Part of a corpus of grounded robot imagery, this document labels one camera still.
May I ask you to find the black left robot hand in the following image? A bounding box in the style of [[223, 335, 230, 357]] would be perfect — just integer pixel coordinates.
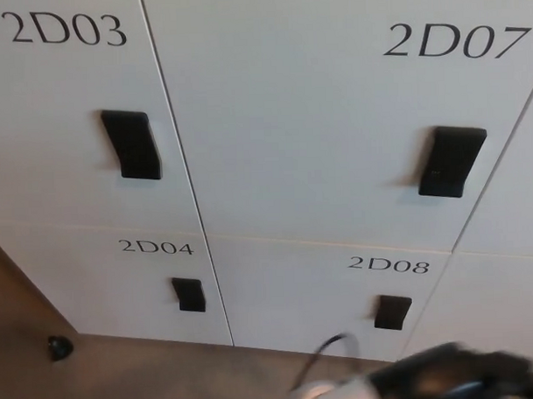
[[367, 338, 533, 399]]

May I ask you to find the white locker door 2D07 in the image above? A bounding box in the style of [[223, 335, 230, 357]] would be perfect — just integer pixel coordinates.
[[138, 0, 533, 264]]

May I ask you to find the white locker door 2D08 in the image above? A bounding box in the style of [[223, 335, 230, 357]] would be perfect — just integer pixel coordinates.
[[206, 226, 456, 368]]

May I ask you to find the white locker door 2D04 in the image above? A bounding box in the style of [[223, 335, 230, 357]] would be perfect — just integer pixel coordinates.
[[0, 208, 235, 355]]

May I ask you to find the black floor door stop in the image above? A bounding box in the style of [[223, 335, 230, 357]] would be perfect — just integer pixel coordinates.
[[46, 334, 75, 361]]

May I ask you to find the white locker door 2D03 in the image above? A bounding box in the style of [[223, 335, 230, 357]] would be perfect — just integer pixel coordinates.
[[0, 0, 203, 241]]

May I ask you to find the black handle of door 2D08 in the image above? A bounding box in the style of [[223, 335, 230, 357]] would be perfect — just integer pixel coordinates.
[[372, 293, 414, 331]]

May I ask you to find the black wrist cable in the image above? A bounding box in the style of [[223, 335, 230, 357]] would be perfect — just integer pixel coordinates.
[[288, 331, 361, 395]]

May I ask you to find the black handle of door 2D07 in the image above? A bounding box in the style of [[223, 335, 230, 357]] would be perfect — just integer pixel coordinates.
[[416, 123, 490, 200]]

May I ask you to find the black handle of door 2D04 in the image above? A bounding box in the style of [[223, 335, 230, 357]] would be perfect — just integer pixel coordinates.
[[171, 276, 207, 314]]

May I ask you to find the black handle of door 2D03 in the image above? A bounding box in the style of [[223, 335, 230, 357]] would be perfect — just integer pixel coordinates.
[[100, 107, 165, 183]]

